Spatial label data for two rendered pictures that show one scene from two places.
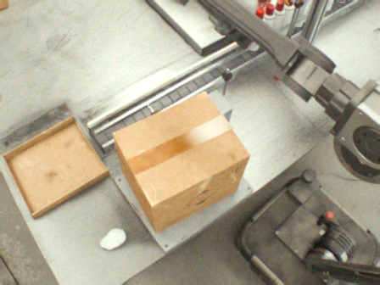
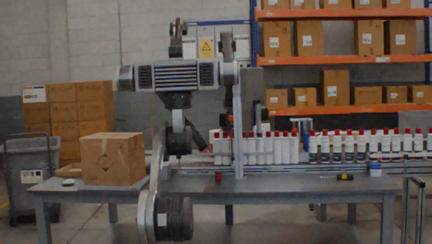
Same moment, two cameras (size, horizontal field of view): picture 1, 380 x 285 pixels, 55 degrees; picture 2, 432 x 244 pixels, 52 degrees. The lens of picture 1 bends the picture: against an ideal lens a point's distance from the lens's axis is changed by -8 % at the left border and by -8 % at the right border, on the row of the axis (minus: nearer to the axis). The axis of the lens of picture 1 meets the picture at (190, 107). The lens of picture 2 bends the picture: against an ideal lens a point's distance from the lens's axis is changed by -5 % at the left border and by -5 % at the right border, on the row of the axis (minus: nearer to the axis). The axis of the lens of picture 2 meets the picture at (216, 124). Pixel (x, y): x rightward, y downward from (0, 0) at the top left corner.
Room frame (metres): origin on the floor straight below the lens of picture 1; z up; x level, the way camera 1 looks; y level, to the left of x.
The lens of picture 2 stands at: (-0.88, -2.33, 1.47)
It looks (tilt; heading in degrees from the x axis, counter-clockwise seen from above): 7 degrees down; 47
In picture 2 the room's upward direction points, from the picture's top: 2 degrees counter-clockwise
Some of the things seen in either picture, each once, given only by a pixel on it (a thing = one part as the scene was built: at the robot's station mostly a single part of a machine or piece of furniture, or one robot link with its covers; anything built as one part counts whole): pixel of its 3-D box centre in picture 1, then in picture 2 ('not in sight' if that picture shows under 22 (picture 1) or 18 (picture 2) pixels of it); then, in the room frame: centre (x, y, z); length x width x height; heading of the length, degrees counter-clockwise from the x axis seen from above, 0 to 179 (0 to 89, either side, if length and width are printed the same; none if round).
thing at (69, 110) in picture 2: not in sight; (72, 133); (1.94, 3.56, 0.70); 1.20 x 0.82 x 1.39; 141
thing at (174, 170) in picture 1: (180, 165); (113, 157); (0.50, 0.02, 0.99); 0.30 x 0.24 x 0.27; 123
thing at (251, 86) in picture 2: not in sight; (248, 83); (1.16, -0.45, 1.38); 0.17 x 0.10 x 0.19; 4
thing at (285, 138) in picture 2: not in sight; (285, 147); (1.36, -0.56, 0.98); 0.05 x 0.05 x 0.20
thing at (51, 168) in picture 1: (53, 164); (84, 170); (0.52, 0.45, 0.85); 0.30 x 0.26 x 0.04; 129
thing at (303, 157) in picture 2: not in sight; (301, 140); (1.49, -0.59, 1.01); 0.14 x 0.13 x 0.26; 129
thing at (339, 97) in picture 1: (340, 98); not in sight; (0.45, -0.30, 1.45); 0.09 x 0.08 x 0.12; 135
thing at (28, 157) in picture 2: not in sight; (33, 173); (0.90, 2.41, 0.48); 0.89 x 0.63 x 0.96; 64
